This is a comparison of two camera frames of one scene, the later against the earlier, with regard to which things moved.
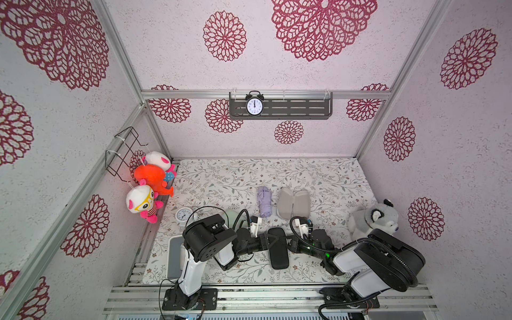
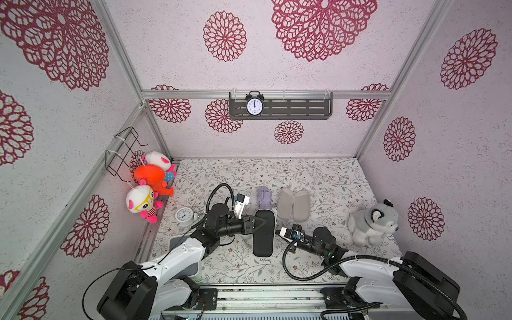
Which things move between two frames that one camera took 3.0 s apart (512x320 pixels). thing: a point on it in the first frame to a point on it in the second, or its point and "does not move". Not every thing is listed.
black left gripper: (264, 243) to (248, 227)
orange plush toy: (153, 176) does not move
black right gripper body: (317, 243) does not move
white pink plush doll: (157, 158) does not move
